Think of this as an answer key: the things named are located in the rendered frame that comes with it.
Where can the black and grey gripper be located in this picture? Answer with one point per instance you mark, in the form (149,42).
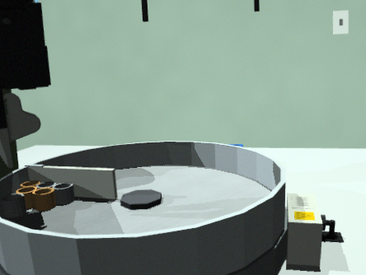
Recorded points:
(21,67)

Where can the bronze bushing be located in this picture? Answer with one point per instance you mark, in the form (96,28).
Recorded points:
(27,191)
(44,199)
(32,183)

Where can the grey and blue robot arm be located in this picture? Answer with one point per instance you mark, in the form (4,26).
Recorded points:
(7,21)

